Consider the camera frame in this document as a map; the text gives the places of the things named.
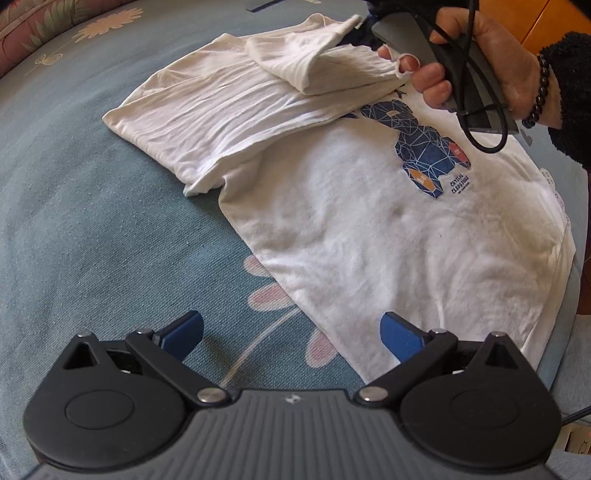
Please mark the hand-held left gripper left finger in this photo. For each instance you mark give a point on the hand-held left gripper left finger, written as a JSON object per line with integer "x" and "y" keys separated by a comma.
{"x": 182, "y": 332}

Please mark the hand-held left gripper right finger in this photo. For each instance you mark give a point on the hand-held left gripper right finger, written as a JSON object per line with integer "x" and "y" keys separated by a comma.
{"x": 401, "y": 337}

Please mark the white bear-print long-sleeve shirt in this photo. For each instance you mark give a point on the white bear-print long-sleeve shirt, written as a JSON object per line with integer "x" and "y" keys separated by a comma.
{"x": 369, "y": 230}

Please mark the person's right forearm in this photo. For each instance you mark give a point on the person's right forearm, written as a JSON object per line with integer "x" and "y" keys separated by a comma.
{"x": 575, "y": 92}

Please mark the person's right hand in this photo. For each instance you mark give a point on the person's right hand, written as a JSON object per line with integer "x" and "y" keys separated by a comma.
{"x": 512, "y": 69}

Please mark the blue flower-print bed sheet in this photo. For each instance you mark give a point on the blue flower-print bed sheet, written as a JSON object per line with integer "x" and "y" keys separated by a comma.
{"x": 115, "y": 230}

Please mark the grey cloth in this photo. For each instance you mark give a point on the grey cloth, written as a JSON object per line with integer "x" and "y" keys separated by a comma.
{"x": 572, "y": 392}

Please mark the pink floral quilt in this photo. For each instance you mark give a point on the pink floral quilt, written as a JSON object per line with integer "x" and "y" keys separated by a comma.
{"x": 37, "y": 27}

